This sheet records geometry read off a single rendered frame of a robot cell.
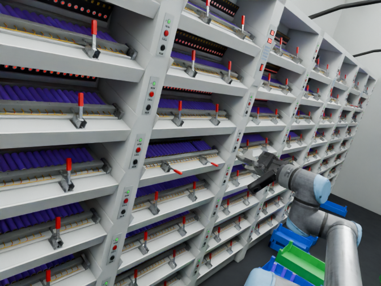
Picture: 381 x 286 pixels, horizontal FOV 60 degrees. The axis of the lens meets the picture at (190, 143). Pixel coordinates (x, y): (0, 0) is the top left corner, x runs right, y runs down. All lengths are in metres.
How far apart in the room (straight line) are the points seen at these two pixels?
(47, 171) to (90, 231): 0.28
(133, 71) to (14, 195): 0.45
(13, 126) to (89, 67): 0.23
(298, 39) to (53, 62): 1.73
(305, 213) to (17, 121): 0.93
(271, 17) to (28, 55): 1.11
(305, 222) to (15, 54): 0.99
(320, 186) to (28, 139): 0.89
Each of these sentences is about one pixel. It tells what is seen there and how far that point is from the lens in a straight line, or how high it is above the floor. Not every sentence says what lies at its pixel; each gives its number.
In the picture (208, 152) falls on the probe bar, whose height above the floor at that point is 0.93.
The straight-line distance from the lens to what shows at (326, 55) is 2.95.
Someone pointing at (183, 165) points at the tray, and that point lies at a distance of 1.39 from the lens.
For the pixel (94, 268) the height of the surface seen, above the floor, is 0.55.
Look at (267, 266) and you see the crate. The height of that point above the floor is 0.34.
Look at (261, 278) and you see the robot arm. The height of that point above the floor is 0.96.
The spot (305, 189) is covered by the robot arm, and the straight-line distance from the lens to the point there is 1.21.
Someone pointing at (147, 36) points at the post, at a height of 1.35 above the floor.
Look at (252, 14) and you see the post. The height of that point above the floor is 1.58.
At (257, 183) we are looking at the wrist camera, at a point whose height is 0.95.
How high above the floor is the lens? 1.34
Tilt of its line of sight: 15 degrees down
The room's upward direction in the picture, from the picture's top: 16 degrees clockwise
